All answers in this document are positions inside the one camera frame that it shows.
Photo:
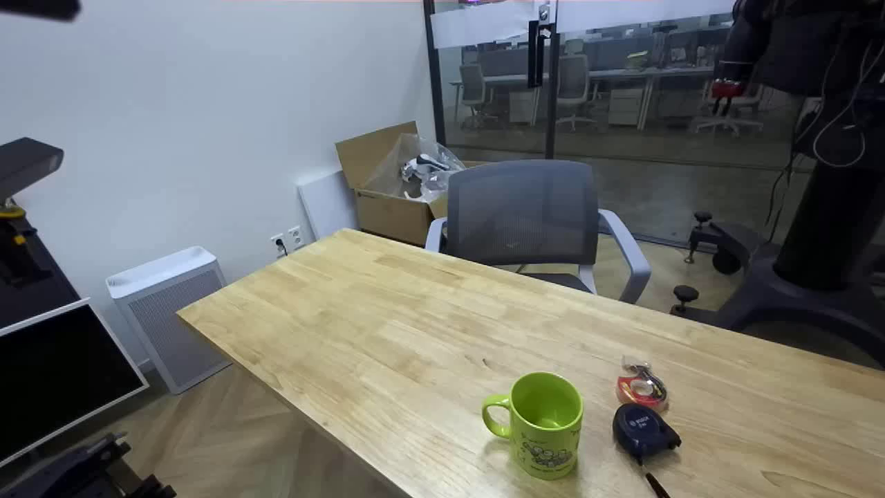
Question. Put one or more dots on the black pedestal with casters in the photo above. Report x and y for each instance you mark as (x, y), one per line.
(831, 231)

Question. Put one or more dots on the black glass door frame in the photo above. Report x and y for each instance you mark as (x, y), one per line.
(552, 121)

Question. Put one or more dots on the brown cardboard box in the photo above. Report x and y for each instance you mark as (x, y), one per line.
(388, 218)

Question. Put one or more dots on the black monitor with white frame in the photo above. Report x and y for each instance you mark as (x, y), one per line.
(57, 378)

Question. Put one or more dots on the grey background office chair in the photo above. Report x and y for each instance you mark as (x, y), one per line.
(574, 86)

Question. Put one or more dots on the grey mesh office chair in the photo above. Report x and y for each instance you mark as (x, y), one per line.
(527, 211)

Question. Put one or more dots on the red orange carabiner keyring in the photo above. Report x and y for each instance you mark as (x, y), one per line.
(641, 391)

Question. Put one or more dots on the green ceramic mug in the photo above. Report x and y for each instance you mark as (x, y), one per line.
(542, 433)

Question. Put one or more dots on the clear crumpled plastic bag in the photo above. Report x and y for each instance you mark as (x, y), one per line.
(424, 173)

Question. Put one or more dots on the yellow black clamp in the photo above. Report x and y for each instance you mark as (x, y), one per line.
(12, 223)

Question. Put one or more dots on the black camera head on stand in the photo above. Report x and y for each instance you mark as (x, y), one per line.
(22, 161)

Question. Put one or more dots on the red white background chair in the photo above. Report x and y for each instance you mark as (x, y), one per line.
(724, 89)

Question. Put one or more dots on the white air purifier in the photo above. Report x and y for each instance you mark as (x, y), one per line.
(166, 314)

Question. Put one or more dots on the black wheeled stand base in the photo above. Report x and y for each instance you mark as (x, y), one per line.
(83, 471)

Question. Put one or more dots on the white wall socket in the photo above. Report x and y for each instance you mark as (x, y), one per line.
(287, 240)

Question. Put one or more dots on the white flat board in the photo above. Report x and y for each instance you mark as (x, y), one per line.
(325, 207)

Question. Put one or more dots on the black bar overhead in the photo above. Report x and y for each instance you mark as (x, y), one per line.
(37, 10)

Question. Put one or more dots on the dark hanging jacket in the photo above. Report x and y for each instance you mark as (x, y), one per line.
(791, 46)

